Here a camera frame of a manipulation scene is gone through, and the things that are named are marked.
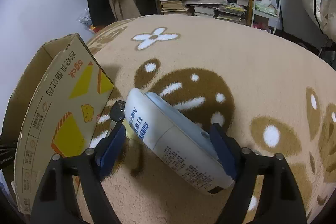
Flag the light blue power bank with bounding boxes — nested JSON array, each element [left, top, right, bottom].
[[145, 92, 219, 160]]

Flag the brown cardboard box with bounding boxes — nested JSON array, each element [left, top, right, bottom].
[[2, 34, 114, 214]]

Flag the black car key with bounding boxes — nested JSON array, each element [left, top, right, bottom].
[[109, 100, 125, 123]]

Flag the white cylindrical bottle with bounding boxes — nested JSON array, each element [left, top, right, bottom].
[[124, 88, 234, 195]]

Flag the beige brown patterned rug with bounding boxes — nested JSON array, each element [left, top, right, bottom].
[[87, 15, 335, 223]]

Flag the plastic snack bag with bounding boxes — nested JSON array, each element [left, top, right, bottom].
[[77, 8, 102, 34]]

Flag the white metal cart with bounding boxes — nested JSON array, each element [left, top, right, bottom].
[[251, 0, 281, 35]]

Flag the stack of books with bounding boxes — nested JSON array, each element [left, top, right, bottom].
[[158, 0, 188, 15]]

